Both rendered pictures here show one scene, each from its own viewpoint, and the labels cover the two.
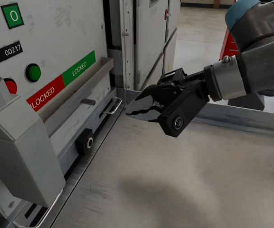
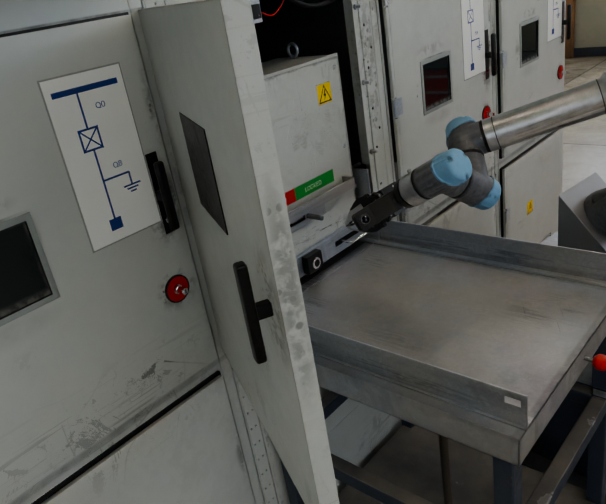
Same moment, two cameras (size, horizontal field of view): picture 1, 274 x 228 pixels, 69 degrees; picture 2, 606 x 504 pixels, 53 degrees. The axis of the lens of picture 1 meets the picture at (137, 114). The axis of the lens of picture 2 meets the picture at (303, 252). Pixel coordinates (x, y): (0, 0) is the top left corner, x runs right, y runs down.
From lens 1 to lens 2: 1.09 m
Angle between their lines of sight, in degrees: 27
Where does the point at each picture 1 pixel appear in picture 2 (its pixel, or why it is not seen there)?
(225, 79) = (403, 186)
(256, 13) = (459, 132)
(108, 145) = (339, 274)
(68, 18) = (304, 143)
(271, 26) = (470, 143)
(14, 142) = not seen: hidden behind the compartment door
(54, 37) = (290, 158)
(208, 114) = (477, 250)
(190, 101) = (379, 204)
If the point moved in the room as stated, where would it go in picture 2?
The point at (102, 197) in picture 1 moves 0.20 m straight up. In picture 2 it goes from (316, 305) to (304, 232)
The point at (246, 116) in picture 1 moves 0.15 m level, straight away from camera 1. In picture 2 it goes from (522, 252) to (563, 233)
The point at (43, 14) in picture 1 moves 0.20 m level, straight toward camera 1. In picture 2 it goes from (284, 142) to (280, 165)
